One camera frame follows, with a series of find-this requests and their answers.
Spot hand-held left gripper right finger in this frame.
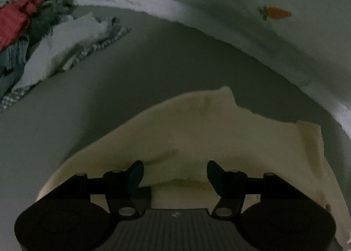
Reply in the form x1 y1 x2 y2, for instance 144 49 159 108
206 160 316 218

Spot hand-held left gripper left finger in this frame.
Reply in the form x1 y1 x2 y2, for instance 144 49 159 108
36 160 152 217

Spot cream cloth garment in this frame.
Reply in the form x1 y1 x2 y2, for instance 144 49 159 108
36 86 346 247

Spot grey bed sheet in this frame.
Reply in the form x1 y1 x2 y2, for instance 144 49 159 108
0 6 339 251

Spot grey white striped cloth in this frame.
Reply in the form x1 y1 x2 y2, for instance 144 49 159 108
0 24 132 113

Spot white carrot printed blanket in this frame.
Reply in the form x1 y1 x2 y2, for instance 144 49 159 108
26 0 351 142

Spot white garment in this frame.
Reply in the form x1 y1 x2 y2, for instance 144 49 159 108
25 12 118 86

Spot blue jeans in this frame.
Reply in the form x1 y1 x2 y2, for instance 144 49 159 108
0 36 30 98

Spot grey green garment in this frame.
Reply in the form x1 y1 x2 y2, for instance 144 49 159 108
27 0 76 41

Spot red garment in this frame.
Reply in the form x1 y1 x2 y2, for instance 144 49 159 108
0 0 46 51

